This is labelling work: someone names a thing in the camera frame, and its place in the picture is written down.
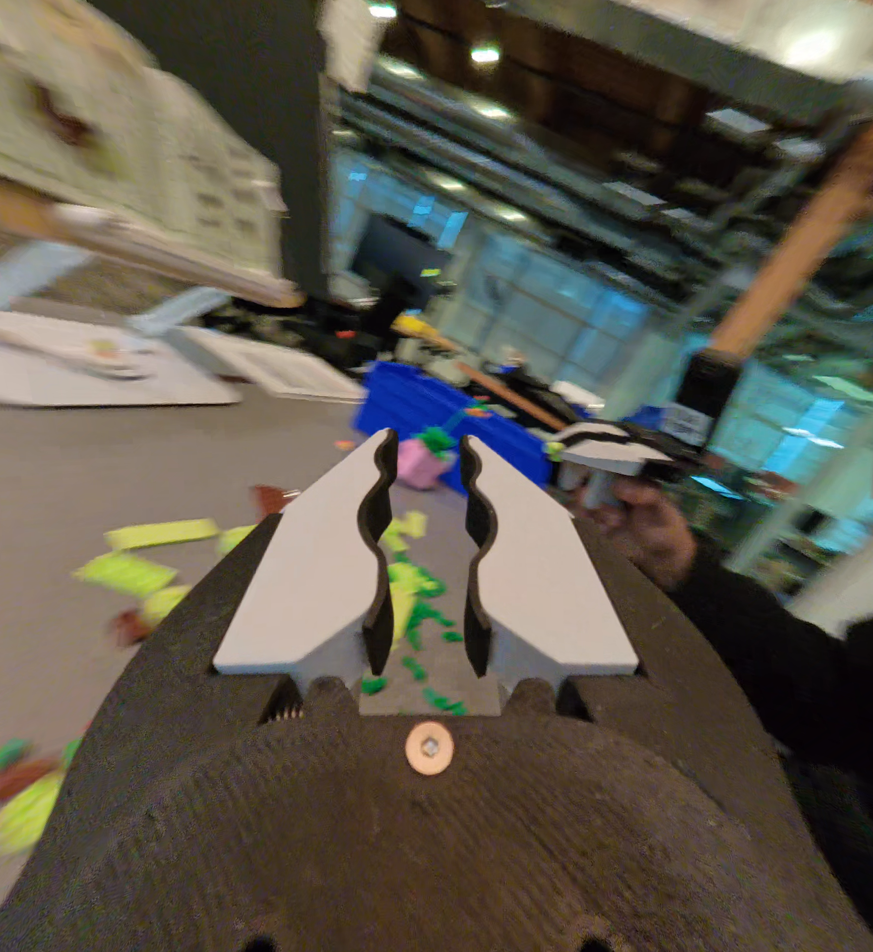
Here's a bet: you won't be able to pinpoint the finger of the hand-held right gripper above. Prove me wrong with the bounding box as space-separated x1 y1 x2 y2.
554 421 632 452
559 439 676 478

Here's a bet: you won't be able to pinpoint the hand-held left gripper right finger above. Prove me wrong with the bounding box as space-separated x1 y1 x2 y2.
459 435 640 678

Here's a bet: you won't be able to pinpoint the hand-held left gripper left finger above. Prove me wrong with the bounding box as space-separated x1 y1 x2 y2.
212 427 400 678

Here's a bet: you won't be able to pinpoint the instruction booklet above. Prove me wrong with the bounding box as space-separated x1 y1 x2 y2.
0 0 289 293

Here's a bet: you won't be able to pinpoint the person's right hand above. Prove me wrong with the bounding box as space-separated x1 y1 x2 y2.
576 485 699 589

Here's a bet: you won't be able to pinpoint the brown studded plate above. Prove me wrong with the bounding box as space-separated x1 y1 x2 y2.
249 483 300 522

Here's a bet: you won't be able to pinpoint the pink brick flower pot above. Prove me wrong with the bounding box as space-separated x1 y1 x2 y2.
395 405 493 492

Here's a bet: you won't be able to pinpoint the scattered lime green bricks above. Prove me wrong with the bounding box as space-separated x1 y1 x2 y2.
0 513 430 856

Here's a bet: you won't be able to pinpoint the blue plastic bin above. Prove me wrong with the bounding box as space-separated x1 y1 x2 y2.
353 362 557 498

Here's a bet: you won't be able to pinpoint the white printed sheet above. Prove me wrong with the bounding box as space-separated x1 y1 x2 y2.
184 327 367 403

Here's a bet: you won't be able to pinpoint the black monitor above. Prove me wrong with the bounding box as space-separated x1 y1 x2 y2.
351 214 456 309

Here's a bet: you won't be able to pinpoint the wooden post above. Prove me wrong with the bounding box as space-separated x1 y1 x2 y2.
708 119 873 361

